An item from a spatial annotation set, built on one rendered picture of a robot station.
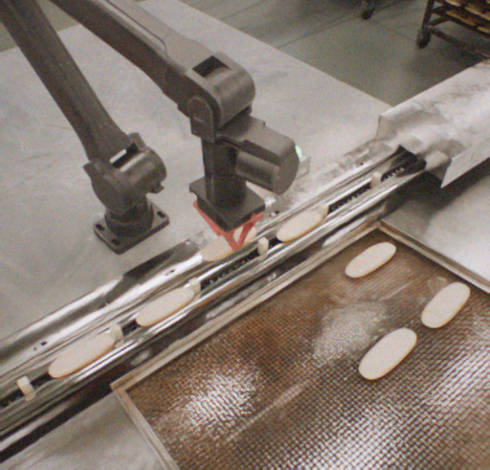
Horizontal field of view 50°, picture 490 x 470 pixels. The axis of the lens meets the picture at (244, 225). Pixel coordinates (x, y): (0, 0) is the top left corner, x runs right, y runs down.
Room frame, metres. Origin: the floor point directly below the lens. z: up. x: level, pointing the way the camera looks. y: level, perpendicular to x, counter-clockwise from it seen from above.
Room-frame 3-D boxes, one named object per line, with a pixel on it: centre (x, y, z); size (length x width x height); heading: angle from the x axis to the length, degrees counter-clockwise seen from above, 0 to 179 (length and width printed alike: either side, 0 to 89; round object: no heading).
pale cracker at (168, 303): (0.47, 0.12, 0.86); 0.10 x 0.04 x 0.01; 128
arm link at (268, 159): (0.52, -0.01, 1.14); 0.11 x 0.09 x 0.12; 54
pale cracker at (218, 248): (0.54, 0.02, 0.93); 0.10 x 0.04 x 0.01; 128
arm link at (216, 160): (0.54, 0.02, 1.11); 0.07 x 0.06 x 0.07; 54
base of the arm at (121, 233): (0.67, 0.21, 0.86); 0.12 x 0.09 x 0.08; 134
